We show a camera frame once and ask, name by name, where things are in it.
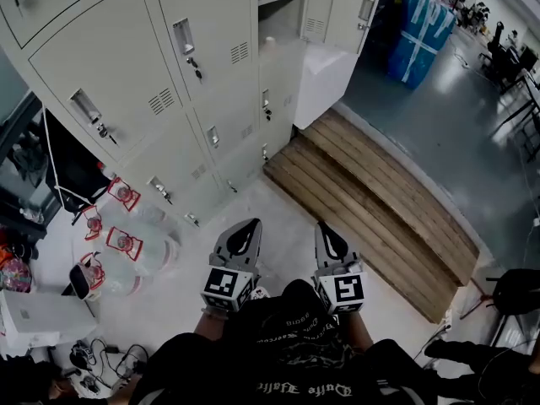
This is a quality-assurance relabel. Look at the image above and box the wooden plank platform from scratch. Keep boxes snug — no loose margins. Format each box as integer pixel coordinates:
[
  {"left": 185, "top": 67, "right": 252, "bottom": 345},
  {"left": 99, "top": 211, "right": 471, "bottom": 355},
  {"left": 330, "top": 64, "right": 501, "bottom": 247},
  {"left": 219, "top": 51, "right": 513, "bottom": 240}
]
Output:
[{"left": 262, "top": 107, "right": 480, "bottom": 324}]

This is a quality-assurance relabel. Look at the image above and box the locker door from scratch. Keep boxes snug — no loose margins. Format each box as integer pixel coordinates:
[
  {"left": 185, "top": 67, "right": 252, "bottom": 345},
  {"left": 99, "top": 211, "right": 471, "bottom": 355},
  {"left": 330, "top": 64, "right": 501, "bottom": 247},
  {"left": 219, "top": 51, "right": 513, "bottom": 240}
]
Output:
[{"left": 301, "top": 0, "right": 387, "bottom": 54}]

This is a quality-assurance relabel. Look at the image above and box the white cardboard box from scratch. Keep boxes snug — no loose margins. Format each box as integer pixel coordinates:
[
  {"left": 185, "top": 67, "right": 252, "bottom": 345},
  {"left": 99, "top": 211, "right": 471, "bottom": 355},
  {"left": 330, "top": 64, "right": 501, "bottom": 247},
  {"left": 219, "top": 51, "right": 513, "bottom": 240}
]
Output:
[{"left": 0, "top": 289, "right": 99, "bottom": 350}]

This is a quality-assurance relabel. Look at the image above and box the grey metal locker cabinet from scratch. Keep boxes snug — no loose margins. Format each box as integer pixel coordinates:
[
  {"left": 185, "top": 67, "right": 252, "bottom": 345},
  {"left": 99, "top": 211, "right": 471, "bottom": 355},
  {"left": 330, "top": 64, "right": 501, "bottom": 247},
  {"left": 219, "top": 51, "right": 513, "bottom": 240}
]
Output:
[{"left": 0, "top": 0, "right": 387, "bottom": 230}]

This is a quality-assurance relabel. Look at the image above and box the white handheld device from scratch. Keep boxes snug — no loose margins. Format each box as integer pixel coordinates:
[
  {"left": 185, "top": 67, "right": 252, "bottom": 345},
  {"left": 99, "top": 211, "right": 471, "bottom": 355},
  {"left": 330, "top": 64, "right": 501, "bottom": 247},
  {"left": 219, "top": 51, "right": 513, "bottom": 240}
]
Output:
[{"left": 69, "top": 263, "right": 100, "bottom": 302}]

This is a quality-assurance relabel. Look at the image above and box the black frame desk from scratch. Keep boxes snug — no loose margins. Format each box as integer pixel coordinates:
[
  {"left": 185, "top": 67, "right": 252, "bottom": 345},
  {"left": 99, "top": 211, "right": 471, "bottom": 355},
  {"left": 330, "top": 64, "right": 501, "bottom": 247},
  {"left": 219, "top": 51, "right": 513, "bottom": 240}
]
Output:
[{"left": 489, "top": 67, "right": 540, "bottom": 164}]

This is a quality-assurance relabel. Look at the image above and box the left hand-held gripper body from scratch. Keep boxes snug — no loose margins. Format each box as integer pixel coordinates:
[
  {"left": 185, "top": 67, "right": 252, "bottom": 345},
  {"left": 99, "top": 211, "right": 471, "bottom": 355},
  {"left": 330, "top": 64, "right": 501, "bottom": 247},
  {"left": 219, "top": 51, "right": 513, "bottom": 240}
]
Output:
[{"left": 199, "top": 253, "right": 262, "bottom": 314}]

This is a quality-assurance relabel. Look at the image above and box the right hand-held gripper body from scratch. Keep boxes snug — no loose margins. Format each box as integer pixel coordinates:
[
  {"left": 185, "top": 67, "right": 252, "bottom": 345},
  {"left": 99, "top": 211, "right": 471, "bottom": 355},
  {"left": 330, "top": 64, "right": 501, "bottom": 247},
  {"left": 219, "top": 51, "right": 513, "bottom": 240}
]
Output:
[{"left": 311, "top": 260, "right": 367, "bottom": 316}]

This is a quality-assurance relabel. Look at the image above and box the blue wrapped bundle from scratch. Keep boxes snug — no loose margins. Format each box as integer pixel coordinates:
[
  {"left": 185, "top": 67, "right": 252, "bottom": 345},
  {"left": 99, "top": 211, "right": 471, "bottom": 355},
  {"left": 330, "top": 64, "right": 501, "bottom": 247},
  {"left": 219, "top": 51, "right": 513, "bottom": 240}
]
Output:
[{"left": 386, "top": 0, "right": 457, "bottom": 90}]

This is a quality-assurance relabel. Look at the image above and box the black cable tangle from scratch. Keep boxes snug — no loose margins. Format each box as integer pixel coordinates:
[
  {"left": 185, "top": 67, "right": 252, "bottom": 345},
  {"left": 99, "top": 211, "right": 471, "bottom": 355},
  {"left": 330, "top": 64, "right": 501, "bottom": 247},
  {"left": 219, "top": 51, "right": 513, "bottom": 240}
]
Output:
[{"left": 69, "top": 337, "right": 149, "bottom": 392}]

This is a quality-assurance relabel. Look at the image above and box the colourful patterned bag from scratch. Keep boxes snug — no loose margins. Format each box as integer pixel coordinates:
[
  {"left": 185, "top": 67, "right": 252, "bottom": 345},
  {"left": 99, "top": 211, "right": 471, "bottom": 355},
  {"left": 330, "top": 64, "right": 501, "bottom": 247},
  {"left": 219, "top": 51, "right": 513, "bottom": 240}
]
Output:
[{"left": 0, "top": 242, "right": 33, "bottom": 294}]

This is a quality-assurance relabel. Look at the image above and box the person's left forearm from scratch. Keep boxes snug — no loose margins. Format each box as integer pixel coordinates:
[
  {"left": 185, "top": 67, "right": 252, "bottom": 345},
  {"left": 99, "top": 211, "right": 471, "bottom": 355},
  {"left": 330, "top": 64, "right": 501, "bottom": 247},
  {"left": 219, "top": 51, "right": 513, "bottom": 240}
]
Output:
[{"left": 192, "top": 316, "right": 229, "bottom": 338}]

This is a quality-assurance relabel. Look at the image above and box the person's right forearm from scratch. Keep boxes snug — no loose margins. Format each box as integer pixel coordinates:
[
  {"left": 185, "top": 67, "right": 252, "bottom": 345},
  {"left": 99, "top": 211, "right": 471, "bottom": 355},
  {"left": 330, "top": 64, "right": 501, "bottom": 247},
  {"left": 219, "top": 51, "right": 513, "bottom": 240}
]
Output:
[{"left": 340, "top": 311, "right": 375, "bottom": 350}]

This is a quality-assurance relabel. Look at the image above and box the black shelf unit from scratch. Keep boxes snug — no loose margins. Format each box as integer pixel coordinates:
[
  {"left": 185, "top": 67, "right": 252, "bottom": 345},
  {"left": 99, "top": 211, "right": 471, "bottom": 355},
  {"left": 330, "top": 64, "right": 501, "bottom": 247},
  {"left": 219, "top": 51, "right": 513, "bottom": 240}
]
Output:
[{"left": 0, "top": 90, "right": 109, "bottom": 235}]

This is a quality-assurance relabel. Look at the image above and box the person's black printed shirt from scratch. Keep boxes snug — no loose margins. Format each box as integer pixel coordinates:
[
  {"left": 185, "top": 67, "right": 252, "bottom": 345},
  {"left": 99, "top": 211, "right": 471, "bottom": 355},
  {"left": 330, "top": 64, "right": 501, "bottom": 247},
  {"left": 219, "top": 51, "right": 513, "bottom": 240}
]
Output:
[{"left": 126, "top": 278, "right": 427, "bottom": 405}]

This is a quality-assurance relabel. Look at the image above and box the black chair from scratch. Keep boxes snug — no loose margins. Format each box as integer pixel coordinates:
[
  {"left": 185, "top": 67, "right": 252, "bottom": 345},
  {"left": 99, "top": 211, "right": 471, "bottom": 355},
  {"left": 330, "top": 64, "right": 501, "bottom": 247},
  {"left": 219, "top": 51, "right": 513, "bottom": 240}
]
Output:
[{"left": 484, "top": 267, "right": 540, "bottom": 318}]

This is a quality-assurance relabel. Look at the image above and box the white cord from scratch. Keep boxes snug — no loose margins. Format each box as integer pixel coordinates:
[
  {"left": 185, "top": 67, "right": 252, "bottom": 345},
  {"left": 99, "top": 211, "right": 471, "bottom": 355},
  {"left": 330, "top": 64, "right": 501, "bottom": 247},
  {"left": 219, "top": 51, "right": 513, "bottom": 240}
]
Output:
[{"left": 40, "top": 106, "right": 93, "bottom": 211}]

